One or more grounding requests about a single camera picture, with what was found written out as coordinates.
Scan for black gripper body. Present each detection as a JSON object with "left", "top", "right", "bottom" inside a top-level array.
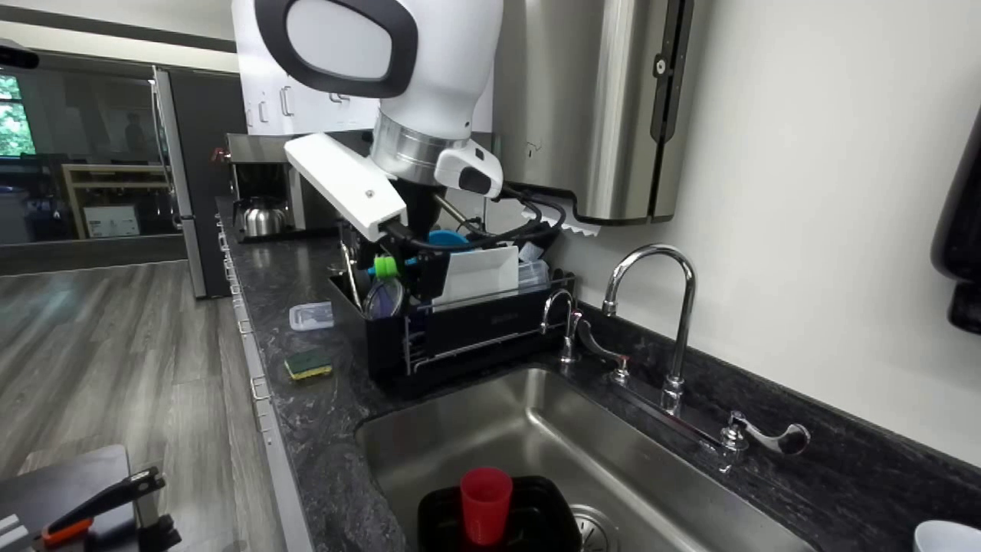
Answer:
[{"left": 390, "top": 178, "right": 459, "bottom": 256}]

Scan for blue pan with green handle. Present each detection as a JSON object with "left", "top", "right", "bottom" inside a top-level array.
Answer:
[{"left": 368, "top": 228, "right": 475, "bottom": 290}]

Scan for black dish rack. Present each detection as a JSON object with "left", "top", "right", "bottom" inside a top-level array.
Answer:
[{"left": 323, "top": 216, "right": 577, "bottom": 401}]

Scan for stainless steel sink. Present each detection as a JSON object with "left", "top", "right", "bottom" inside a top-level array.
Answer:
[{"left": 354, "top": 364, "right": 821, "bottom": 552}]

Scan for white square plate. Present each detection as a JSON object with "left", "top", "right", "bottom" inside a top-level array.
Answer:
[{"left": 432, "top": 242, "right": 523, "bottom": 308}]

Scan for clear plastic container lid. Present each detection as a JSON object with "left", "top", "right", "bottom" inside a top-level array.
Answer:
[{"left": 285, "top": 299, "right": 339, "bottom": 334}]

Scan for green and yellow sponge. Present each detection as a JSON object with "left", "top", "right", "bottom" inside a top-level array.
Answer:
[{"left": 283, "top": 349, "right": 338, "bottom": 388}]

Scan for stainless paper towel dispenser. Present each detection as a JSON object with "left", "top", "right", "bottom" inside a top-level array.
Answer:
[{"left": 493, "top": 0, "right": 700, "bottom": 228}]

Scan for white lower cabinets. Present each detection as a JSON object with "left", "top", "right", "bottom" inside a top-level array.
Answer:
[{"left": 210, "top": 196, "right": 316, "bottom": 552}]

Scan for chrome gooseneck faucet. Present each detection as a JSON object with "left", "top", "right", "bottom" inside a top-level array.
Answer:
[{"left": 601, "top": 242, "right": 702, "bottom": 418}]

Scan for red plastic cup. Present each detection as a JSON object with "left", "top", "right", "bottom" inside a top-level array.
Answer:
[{"left": 456, "top": 466, "right": 518, "bottom": 548}]

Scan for chrome faucet lever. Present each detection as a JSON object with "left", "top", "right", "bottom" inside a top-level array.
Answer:
[{"left": 716, "top": 409, "right": 814, "bottom": 459}]

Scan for black tool with orange grip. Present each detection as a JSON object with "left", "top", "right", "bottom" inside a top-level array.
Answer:
[{"left": 36, "top": 464, "right": 169, "bottom": 548}]

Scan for black mounting plate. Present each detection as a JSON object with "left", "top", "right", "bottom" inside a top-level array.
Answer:
[{"left": 0, "top": 442, "right": 141, "bottom": 552}]

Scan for white bowl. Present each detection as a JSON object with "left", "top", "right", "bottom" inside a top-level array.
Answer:
[{"left": 911, "top": 516, "right": 981, "bottom": 552}]

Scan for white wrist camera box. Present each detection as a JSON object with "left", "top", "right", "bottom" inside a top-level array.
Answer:
[{"left": 283, "top": 128, "right": 411, "bottom": 246}]

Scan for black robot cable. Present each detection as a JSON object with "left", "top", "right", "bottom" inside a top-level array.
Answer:
[{"left": 382, "top": 187, "right": 568, "bottom": 256}]

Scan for black wall soap dispenser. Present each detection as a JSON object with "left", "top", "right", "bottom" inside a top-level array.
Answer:
[{"left": 928, "top": 104, "right": 981, "bottom": 338}]

